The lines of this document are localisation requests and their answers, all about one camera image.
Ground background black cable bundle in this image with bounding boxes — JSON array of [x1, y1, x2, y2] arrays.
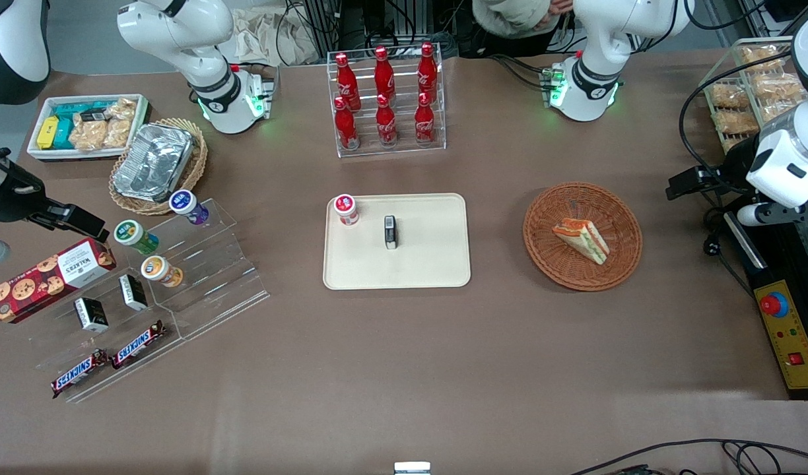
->
[[275, 0, 342, 63]]

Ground green gum jar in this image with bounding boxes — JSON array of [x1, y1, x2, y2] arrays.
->
[[114, 220, 159, 255]]

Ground triangular sandwich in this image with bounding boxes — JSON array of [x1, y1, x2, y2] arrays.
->
[[552, 218, 611, 266]]

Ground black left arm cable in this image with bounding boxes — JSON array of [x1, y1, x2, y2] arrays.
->
[[679, 51, 795, 193]]

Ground yellow small box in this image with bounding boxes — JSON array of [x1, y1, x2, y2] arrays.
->
[[36, 116, 60, 150]]

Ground black cable with plug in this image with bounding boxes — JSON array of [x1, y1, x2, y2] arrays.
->
[[702, 208, 756, 291]]

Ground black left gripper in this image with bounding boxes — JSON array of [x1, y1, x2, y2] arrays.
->
[[665, 135, 763, 201]]

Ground red Walkers cookie box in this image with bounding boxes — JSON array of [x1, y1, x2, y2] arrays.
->
[[0, 237, 117, 324]]

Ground red white lidded jar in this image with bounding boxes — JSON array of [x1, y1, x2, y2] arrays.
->
[[333, 194, 360, 227]]

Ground black arm base cables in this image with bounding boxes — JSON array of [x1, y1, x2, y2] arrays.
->
[[488, 53, 558, 93]]

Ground Snickers chocolate bar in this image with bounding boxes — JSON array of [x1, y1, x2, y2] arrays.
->
[[111, 321, 166, 369], [51, 349, 109, 398]]

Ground purple gum jar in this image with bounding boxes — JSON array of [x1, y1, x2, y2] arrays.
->
[[169, 189, 210, 226]]

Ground clear acrylic tiered stand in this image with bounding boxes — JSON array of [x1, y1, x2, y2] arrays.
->
[[31, 198, 271, 404]]

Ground red emergency stop button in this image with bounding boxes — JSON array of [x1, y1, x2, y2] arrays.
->
[[760, 292, 790, 319]]

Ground teal small box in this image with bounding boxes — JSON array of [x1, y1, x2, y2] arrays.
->
[[53, 102, 114, 119], [51, 117, 75, 150]]

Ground cream plastic tray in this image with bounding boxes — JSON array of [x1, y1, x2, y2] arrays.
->
[[322, 193, 472, 291]]

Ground beige cloth bag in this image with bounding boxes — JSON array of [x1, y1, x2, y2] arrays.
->
[[234, 8, 320, 67]]

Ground black machine housing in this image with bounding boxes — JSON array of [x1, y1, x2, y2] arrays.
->
[[722, 188, 808, 401]]

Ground thin black cable bundle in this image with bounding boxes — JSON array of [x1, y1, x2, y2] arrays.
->
[[569, 438, 808, 475]]

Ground clear acrylic bottle rack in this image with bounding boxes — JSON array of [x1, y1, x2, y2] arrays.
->
[[326, 43, 446, 159]]

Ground light tan wicker basket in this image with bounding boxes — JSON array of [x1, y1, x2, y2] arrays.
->
[[109, 117, 209, 216]]

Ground standing person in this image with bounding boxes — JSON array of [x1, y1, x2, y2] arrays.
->
[[472, 0, 574, 39]]

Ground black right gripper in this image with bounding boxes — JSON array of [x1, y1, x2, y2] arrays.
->
[[0, 152, 110, 243]]

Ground orange gum jar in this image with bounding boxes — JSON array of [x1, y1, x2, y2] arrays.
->
[[141, 255, 184, 288]]

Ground red cola bottle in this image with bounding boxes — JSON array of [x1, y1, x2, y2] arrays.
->
[[335, 53, 362, 111], [376, 94, 398, 146], [417, 43, 439, 100], [374, 46, 397, 100], [333, 97, 360, 151], [415, 92, 436, 144]]

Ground yellow control panel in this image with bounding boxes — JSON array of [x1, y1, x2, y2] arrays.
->
[[754, 280, 808, 390]]

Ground brown round wicker basket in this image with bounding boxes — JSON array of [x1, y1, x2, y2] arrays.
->
[[523, 182, 643, 292]]

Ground wire rack of bread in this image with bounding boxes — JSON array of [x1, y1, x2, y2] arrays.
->
[[700, 36, 808, 156]]

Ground white plastic bin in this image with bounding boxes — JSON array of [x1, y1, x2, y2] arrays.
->
[[26, 94, 151, 162]]

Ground aluminium foil tray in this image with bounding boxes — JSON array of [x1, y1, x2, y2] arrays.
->
[[112, 123, 195, 203]]

